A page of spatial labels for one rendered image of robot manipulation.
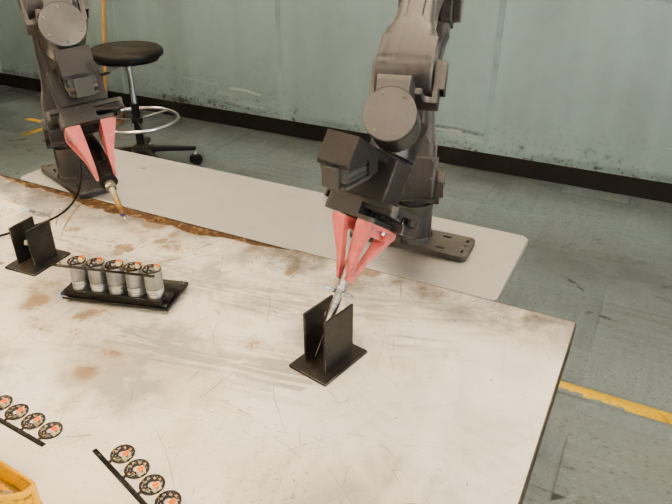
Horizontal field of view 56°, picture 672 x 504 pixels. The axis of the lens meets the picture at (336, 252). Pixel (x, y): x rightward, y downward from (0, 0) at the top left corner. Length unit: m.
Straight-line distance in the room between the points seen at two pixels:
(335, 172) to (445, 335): 0.29
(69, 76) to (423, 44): 0.44
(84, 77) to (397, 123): 0.41
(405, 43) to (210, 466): 0.51
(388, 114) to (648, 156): 2.67
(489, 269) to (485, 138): 2.40
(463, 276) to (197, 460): 0.49
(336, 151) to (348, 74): 2.90
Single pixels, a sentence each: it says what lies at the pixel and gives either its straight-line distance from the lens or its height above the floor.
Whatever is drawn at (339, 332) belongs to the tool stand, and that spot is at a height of 0.80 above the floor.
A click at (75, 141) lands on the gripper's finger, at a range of 0.94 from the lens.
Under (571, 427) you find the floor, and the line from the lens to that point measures 1.89.
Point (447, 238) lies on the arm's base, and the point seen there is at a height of 0.76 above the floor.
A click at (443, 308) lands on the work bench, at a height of 0.75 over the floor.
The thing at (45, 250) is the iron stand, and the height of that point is 0.77.
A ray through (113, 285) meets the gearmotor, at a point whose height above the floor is 0.79.
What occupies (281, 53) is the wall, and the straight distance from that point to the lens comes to 3.75.
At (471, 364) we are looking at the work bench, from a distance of 0.81.
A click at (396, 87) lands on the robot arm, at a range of 0.68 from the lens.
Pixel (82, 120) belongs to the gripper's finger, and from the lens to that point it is 0.94.
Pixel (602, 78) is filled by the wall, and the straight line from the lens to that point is 3.20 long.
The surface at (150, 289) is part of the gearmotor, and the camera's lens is 0.90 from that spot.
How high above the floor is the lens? 1.25
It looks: 29 degrees down
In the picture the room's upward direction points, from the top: straight up
